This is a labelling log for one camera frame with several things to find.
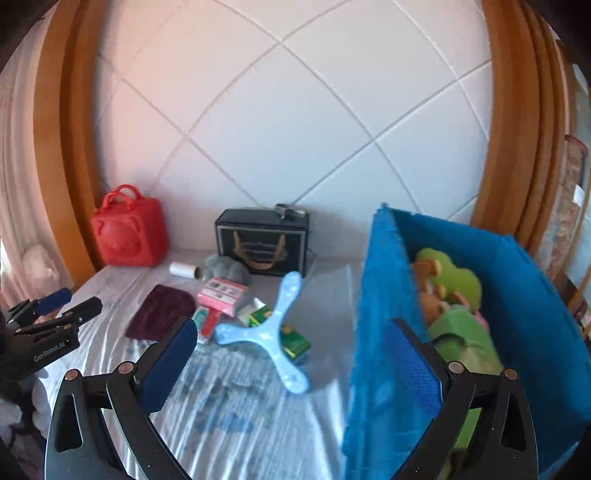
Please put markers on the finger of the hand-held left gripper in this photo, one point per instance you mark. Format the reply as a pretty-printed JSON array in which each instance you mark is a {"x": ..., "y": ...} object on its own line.
[
  {"x": 54, "y": 298},
  {"x": 83, "y": 311}
]

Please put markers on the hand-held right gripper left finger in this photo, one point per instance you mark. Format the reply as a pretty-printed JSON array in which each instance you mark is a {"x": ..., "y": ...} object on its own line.
[{"x": 168, "y": 364}]

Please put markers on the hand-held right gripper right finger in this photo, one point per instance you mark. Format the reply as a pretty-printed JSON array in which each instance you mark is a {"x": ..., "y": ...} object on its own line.
[{"x": 413, "y": 364}]

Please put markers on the maroon cloth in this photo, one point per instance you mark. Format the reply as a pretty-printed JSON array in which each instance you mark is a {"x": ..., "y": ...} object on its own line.
[{"x": 161, "y": 313}]

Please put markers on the white paper roll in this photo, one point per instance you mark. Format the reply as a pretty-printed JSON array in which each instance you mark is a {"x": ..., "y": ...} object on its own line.
[{"x": 183, "y": 270}]

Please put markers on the light blue boomerang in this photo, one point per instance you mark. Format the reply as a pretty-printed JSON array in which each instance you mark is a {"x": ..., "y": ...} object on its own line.
[{"x": 270, "y": 330}]

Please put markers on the grey plush toy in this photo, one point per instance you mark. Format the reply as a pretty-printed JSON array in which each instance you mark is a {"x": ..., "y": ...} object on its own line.
[{"x": 228, "y": 268}]

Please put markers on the blue storage bin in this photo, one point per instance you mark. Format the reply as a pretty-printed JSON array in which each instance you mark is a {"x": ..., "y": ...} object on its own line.
[{"x": 521, "y": 300}]

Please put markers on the white covered desktop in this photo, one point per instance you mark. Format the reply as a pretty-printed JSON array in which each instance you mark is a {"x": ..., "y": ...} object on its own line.
[{"x": 258, "y": 424}]

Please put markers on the green white tube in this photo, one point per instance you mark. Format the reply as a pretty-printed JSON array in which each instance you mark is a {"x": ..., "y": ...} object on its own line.
[{"x": 206, "y": 324}]

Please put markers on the green plush toy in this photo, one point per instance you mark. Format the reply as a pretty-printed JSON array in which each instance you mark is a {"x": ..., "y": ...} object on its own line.
[{"x": 466, "y": 339}]

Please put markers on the pink box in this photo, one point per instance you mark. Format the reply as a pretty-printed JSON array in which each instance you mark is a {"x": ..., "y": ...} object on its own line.
[{"x": 221, "y": 297}]

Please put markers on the red plastic handbag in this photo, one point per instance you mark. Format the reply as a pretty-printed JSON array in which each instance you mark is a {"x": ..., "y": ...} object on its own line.
[{"x": 127, "y": 235}]

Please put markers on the yellow-green plush toy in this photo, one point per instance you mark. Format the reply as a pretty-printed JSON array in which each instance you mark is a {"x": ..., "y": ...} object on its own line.
[{"x": 455, "y": 279}]

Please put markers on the green white tissue packet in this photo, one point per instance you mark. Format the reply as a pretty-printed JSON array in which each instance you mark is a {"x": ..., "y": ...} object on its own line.
[{"x": 255, "y": 314}]

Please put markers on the green carton box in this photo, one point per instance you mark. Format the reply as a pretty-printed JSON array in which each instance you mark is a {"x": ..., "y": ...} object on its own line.
[{"x": 296, "y": 344}]

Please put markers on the pink curtain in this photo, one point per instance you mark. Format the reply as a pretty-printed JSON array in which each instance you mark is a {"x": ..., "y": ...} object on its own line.
[{"x": 18, "y": 161}]

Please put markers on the black gift box gold print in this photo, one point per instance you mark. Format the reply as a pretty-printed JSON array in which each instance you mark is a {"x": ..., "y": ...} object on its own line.
[{"x": 263, "y": 249}]

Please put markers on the wooden wall frame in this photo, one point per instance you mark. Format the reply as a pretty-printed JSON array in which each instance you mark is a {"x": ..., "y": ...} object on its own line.
[
  {"x": 74, "y": 138},
  {"x": 521, "y": 138}
]

